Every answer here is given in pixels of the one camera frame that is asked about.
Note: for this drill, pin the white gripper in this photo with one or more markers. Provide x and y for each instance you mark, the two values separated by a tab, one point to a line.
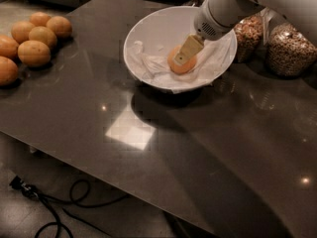
210	24

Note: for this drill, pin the orange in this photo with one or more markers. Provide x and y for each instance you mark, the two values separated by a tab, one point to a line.
34	53
20	31
60	26
44	35
39	18
177	68

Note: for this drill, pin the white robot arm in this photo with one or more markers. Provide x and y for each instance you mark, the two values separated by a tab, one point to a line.
302	14

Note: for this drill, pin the white cloth in bowl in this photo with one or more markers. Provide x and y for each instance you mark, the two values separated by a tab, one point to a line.
152	68

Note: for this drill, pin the white bowl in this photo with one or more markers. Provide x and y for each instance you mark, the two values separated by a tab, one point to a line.
168	27

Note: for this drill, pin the glass jar of nuts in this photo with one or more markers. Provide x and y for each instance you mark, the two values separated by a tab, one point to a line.
249	33

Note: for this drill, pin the glass jar of grains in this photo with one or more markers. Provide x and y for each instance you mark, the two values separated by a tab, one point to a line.
288	52

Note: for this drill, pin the orange top back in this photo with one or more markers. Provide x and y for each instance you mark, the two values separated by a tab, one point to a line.
39	18

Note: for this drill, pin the orange left edge upper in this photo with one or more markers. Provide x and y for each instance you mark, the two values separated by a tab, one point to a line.
8	47

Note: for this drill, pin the orange edge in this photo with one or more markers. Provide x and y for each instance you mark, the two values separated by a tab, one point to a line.
8	71
8	47

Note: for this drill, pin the orange left edge lower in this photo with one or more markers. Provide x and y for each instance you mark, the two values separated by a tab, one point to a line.
8	71

